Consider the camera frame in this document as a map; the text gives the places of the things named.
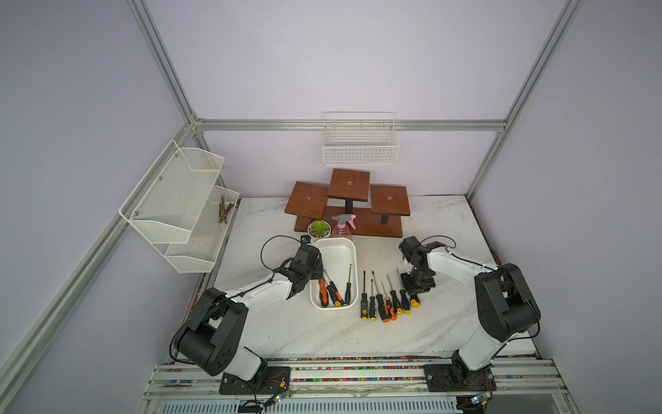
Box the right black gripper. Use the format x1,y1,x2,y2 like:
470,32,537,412
399,266,434,294

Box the white plastic storage box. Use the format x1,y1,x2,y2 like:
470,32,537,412
310,237,361,312

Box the black handle long screwdriver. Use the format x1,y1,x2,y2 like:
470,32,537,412
344,264,353,305

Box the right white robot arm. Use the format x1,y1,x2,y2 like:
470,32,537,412
398,236,541,375

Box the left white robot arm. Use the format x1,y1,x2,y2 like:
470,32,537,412
170,244,324,386

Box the small potted green plant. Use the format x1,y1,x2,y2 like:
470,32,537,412
307,220,332,239

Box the pink spray bottle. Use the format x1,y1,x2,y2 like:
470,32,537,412
331,214,356,239

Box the brown wooden tiered stand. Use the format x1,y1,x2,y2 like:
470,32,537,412
284,168,411,238

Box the brown twigs on shelf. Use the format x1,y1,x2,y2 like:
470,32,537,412
218,197,234,224

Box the lower white mesh shelf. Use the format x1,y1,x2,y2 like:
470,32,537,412
163,186,240,274

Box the white mesh shelf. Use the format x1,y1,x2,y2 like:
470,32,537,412
119,141,224,244
163,186,240,274

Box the upper white mesh shelf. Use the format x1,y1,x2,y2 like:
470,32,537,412
119,141,224,244

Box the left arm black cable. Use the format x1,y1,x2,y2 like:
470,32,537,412
169,235,306,363

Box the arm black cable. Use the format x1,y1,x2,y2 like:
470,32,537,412
169,235,306,363
421,235,541,358

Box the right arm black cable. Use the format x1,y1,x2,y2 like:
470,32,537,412
421,235,541,358

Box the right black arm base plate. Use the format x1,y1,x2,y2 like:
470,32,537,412
423,364,497,393

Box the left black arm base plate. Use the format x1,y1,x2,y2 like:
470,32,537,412
219,362,291,395

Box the white wire wall basket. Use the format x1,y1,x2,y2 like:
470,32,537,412
322,111,400,167

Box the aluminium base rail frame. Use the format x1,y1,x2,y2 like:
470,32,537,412
138,355,579,413

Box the aluminium cage frame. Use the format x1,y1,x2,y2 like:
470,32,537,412
0,0,585,394

